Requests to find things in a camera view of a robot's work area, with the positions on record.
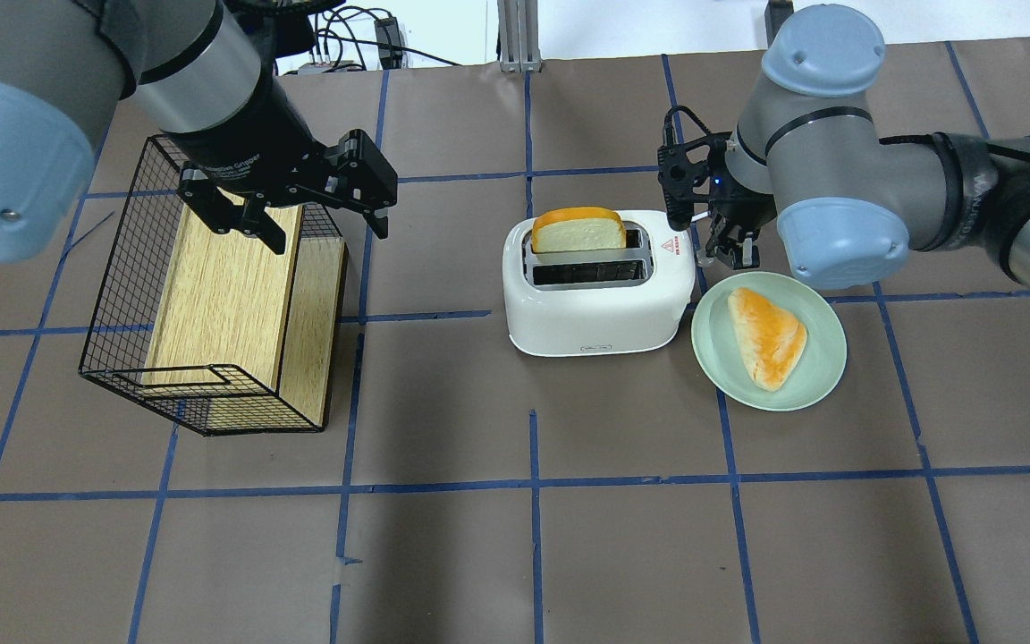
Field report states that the black wire basket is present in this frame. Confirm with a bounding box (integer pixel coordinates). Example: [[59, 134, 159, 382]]
[[79, 135, 348, 436]]

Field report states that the bread slice in toaster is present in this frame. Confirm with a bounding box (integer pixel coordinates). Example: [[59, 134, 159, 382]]
[[531, 207, 627, 255]]

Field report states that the triangular bread on plate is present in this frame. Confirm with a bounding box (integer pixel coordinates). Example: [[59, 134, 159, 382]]
[[727, 289, 808, 392]]

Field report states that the white two-slot toaster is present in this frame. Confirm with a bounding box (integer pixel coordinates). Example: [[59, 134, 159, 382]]
[[502, 209, 696, 355]]

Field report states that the aluminium frame post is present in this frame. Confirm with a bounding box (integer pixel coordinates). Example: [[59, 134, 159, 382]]
[[497, 0, 543, 73]]

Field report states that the light green plate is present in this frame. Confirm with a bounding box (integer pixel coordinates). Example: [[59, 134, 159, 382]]
[[691, 272, 847, 411]]

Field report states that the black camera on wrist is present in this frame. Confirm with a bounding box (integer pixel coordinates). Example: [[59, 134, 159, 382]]
[[657, 105, 731, 232]]

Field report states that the wooden shelf box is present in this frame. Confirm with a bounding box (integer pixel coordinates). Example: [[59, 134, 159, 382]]
[[139, 204, 347, 435]]

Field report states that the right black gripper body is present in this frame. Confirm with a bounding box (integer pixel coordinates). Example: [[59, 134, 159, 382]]
[[705, 199, 777, 260]]

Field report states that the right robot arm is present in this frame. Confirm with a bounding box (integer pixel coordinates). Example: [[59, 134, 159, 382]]
[[708, 4, 1030, 290]]

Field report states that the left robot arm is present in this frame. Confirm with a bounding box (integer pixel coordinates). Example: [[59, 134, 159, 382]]
[[0, 1, 398, 262]]

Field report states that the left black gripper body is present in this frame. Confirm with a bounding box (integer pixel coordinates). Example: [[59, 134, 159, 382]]
[[177, 125, 334, 209]]

